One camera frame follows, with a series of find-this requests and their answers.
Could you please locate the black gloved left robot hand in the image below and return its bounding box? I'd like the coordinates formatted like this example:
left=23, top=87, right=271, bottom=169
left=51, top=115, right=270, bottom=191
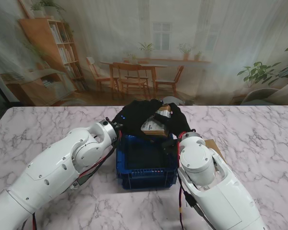
left=110, top=98, right=164, bottom=142

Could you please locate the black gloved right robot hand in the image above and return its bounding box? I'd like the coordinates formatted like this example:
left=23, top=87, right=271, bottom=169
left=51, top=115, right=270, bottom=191
left=153, top=103, right=195, bottom=144

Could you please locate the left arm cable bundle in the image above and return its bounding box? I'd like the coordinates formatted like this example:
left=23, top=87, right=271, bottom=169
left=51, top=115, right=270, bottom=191
left=20, top=130, right=123, bottom=230

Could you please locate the blue plastic turnover box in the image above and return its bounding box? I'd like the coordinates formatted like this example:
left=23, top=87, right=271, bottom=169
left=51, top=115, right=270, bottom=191
left=115, top=133, right=179, bottom=191

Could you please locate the printed room scene backdrop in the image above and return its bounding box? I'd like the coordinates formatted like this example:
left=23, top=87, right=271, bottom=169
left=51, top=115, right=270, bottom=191
left=0, top=0, right=288, bottom=107

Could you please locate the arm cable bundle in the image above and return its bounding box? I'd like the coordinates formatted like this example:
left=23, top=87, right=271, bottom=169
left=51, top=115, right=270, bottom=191
left=177, top=133, right=207, bottom=230
left=20, top=130, right=123, bottom=230

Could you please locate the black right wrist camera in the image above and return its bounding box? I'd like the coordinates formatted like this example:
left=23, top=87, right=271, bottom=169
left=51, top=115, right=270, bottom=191
left=161, top=138, right=180, bottom=156

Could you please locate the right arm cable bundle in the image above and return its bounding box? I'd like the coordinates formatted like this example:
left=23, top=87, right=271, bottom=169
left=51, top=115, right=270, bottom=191
left=177, top=133, right=207, bottom=230

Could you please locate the small labelled cardboard package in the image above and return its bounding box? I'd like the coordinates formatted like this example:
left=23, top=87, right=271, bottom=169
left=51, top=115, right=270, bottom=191
left=140, top=106, right=172, bottom=138

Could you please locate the large labelled cardboard package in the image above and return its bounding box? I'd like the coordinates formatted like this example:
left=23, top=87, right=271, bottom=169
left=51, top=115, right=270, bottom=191
left=204, top=138, right=228, bottom=165

